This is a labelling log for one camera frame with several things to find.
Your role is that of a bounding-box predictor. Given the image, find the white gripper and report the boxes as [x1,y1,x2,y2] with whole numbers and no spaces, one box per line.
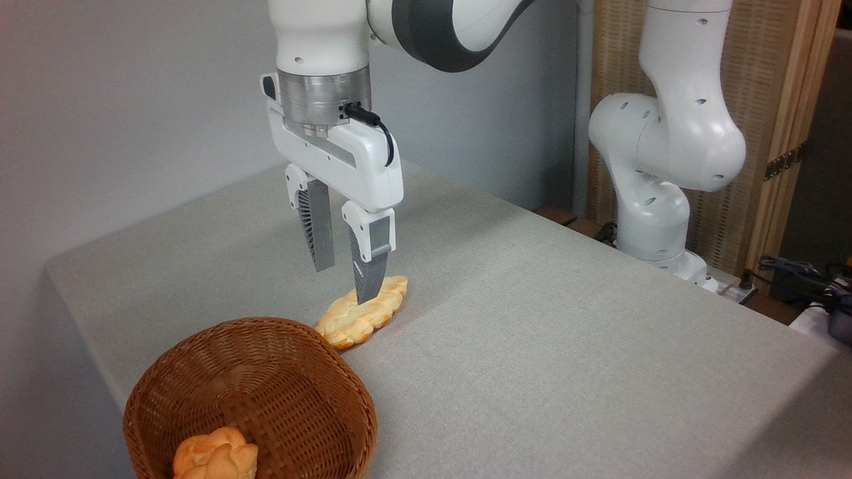
[261,73,405,305]

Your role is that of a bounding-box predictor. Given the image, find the small knotted bread roll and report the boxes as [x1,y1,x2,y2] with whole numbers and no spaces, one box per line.
[173,426,259,479]

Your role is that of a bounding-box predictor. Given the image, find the long braided bread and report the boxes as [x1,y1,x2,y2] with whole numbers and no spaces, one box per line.
[315,275,409,351]

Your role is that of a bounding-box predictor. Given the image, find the brown wicker basket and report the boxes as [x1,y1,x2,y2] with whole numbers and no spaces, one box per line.
[123,317,378,479]

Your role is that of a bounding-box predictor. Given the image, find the brown wooden block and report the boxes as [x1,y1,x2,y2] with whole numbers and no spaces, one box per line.
[534,206,578,227]

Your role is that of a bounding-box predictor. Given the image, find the metal screen hinge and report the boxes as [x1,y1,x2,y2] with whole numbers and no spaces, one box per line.
[764,146,808,181]

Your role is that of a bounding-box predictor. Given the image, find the wooden rattan folding screen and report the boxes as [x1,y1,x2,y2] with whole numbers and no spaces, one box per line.
[589,0,843,277]

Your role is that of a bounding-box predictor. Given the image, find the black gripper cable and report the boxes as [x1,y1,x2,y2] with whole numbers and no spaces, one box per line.
[343,102,396,168]

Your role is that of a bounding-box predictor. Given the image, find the black cable bundle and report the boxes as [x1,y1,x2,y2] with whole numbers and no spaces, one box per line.
[757,255,852,315]

